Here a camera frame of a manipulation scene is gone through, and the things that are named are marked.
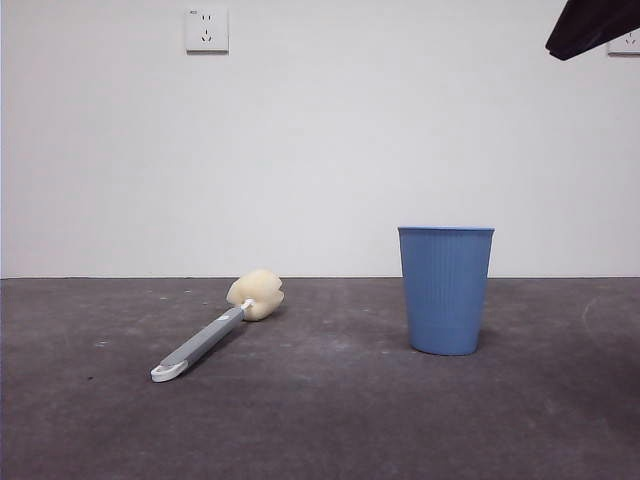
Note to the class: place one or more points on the blue ribbed plastic cup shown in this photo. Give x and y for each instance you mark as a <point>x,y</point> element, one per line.
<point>445,300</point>

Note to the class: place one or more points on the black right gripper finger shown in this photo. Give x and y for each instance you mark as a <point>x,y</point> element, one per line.
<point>580,20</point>
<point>600,37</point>

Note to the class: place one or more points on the white wall socket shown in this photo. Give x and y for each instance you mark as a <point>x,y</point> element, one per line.
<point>207,30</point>
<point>627,46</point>

